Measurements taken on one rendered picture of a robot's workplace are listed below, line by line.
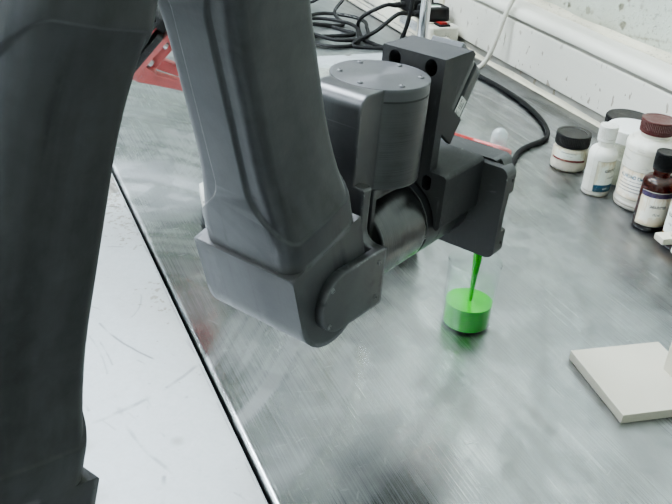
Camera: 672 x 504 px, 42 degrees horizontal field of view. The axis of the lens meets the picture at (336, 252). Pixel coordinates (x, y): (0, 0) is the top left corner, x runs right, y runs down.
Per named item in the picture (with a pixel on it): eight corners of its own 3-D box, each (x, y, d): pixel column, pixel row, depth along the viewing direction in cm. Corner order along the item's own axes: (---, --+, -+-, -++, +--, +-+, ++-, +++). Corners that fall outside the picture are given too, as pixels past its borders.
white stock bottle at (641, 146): (612, 189, 99) (633, 106, 94) (662, 198, 98) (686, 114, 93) (611, 209, 94) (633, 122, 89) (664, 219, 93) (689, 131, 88)
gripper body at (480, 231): (390, 120, 61) (327, 146, 56) (521, 162, 56) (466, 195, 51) (380, 204, 64) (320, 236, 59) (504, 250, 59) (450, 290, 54)
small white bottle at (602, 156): (574, 190, 98) (589, 122, 94) (590, 183, 100) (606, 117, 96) (597, 200, 96) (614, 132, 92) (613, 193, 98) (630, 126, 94)
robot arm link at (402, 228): (366, 140, 55) (299, 170, 50) (444, 167, 52) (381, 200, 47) (356, 237, 58) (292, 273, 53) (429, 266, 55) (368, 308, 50)
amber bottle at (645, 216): (628, 217, 93) (647, 143, 89) (660, 220, 93) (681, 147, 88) (634, 231, 90) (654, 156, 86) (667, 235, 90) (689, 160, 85)
